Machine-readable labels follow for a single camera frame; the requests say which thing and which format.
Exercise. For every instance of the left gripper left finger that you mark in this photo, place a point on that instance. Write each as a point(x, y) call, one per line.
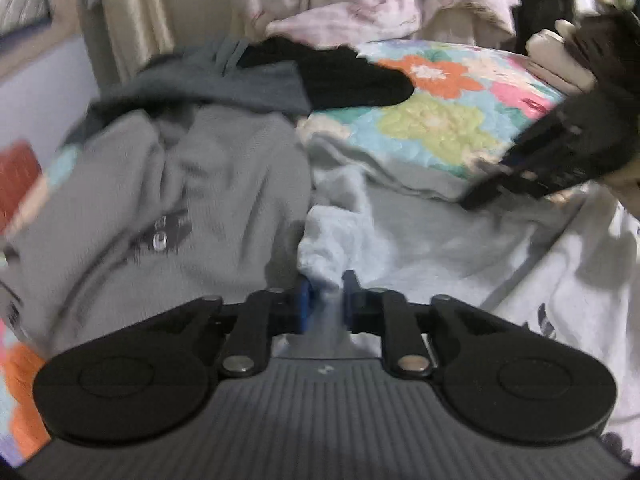
point(264, 315)

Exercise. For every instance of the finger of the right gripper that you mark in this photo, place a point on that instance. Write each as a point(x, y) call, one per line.
point(485, 191)

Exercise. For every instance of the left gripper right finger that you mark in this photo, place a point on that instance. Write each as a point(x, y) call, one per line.
point(396, 321)

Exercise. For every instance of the light grey sweatshirt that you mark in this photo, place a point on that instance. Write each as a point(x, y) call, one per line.
point(568, 271)

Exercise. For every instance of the floral bed quilt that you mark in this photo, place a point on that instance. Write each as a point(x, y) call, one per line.
point(468, 104)

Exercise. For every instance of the grey polo shirt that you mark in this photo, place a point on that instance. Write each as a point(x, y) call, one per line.
point(155, 213)

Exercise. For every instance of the black garment on bed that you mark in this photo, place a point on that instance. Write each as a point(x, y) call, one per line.
point(335, 77)

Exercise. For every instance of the dark grey garment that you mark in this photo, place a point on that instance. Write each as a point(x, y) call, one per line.
point(200, 75)

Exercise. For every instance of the pink red suitcase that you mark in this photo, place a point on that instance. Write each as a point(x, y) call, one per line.
point(23, 188)

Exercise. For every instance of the beige curtain right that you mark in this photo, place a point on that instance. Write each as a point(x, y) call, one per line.
point(123, 35)

